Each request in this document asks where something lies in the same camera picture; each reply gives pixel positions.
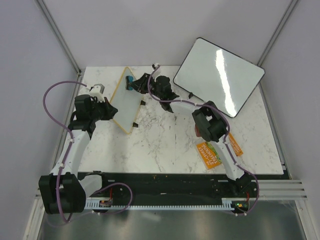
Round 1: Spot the small whiteboard wire stand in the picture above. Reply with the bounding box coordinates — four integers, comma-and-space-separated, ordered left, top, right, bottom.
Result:
132, 100, 146, 128

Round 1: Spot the black framed large whiteboard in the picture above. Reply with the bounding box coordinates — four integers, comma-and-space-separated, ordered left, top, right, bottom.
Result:
173, 37, 266, 118

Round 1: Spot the blue whiteboard eraser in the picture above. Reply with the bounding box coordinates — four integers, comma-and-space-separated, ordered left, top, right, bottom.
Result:
125, 75, 134, 91

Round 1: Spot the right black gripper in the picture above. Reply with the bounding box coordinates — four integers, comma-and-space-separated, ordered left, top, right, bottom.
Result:
126, 74, 162, 101

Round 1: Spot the red power cube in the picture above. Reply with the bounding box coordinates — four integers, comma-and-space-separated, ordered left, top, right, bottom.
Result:
194, 125, 201, 137

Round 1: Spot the aluminium frame rail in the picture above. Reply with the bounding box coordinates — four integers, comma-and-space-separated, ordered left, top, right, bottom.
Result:
34, 177, 308, 200

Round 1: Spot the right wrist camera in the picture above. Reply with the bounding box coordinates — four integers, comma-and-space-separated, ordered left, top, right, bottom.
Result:
151, 63, 161, 70

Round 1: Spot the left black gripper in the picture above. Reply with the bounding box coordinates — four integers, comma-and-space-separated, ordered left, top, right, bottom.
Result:
89, 97, 118, 122

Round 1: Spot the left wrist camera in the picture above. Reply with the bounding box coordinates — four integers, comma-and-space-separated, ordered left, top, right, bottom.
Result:
89, 83, 105, 103

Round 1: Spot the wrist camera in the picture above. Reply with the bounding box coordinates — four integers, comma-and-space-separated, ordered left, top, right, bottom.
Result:
89, 83, 105, 103
151, 63, 161, 70

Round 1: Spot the white slotted cable duct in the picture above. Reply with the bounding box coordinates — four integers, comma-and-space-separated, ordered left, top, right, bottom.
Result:
84, 198, 235, 211

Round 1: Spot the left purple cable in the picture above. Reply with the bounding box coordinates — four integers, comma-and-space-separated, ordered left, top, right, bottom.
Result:
42, 81, 133, 227

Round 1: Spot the orange treehouse book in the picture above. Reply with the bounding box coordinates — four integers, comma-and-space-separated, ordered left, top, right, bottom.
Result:
195, 133, 244, 171

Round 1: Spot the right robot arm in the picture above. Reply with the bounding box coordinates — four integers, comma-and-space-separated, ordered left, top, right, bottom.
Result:
125, 73, 252, 197

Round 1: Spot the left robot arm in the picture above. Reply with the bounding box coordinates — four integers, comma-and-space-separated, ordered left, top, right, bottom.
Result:
38, 93, 118, 215

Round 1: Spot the yellow framed small whiteboard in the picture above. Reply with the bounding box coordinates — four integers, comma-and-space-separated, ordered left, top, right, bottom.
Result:
109, 67, 143, 134

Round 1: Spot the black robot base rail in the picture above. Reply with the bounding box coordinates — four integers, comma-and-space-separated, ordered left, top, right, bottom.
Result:
93, 172, 258, 206

